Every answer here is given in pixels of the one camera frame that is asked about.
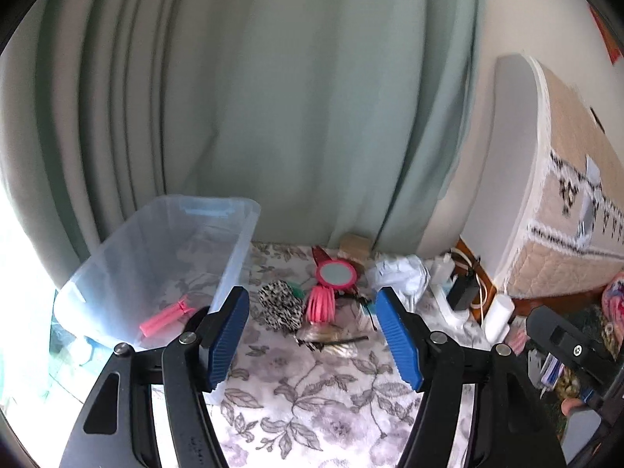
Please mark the pink round mirror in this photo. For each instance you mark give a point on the pink round mirror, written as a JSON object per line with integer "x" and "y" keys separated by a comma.
{"x": 336, "y": 273}

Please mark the small green item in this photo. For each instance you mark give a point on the small green item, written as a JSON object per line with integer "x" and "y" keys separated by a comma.
{"x": 295, "y": 288}

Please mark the red wall hanging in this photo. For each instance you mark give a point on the red wall hanging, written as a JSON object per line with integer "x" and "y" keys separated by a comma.
{"x": 607, "y": 34}

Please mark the clear plastic container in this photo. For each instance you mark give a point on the clear plastic container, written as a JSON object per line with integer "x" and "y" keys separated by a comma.
{"x": 146, "y": 263}

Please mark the small cardboard box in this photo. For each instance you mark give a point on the small cardboard box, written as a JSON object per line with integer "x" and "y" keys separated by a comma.
{"x": 355, "y": 244}

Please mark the black hair pin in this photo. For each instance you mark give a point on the black hair pin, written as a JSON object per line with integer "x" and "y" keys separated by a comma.
{"x": 353, "y": 339}

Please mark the black charger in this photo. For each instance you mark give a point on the black charger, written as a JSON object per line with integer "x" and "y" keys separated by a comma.
{"x": 463, "y": 292}

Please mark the small white packets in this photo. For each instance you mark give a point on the small white packets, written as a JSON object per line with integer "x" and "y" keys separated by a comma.
{"x": 546, "y": 370}

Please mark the white cylindrical bottle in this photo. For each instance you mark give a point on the white cylindrical bottle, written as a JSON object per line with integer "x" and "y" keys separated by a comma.
{"x": 498, "y": 317}

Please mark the pink hair comb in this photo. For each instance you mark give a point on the pink hair comb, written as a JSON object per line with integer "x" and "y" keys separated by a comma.
{"x": 319, "y": 304}

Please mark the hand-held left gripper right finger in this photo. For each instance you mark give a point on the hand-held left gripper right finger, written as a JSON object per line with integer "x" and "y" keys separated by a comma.
{"x": 399, "y": 341}

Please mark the pink hair clip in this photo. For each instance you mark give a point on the pink hair clip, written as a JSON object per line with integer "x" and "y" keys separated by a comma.
{"x": 165, "y": 319}

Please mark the pink patterned cloth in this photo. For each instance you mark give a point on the pink patterned cloth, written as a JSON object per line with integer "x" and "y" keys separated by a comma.
{"x": 614, "y": 300}

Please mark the white crumpled plastic bag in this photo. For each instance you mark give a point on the white crumpled plastic bag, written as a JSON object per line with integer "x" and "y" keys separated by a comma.
{"x": 399, "y": 275}

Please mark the floral table cloth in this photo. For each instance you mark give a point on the floral table cloth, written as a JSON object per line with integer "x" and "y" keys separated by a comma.
{"x": 317, "y": 399}

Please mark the leopard print scrunchie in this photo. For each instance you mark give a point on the leopard print scrunchie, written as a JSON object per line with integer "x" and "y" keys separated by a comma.
{"x": 278, "y": 304}

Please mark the upright beige mattress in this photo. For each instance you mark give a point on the upright beige mattress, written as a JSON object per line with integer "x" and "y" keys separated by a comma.
{"x": 560, "y": 156}

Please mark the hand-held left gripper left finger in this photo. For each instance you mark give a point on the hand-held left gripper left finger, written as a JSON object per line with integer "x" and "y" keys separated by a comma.
{"x": 228, "y": 339}

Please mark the white power strip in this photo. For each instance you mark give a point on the white power strip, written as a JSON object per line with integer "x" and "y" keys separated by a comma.
{"x": 446, "y": 304}

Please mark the pale green curtain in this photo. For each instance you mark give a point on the pale green curtain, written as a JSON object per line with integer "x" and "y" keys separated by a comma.
{"x": 243, "y": 107}

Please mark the person's right hand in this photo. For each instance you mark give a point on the person's right hand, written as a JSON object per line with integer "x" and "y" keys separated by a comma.
{"x": 571, "y": 407}

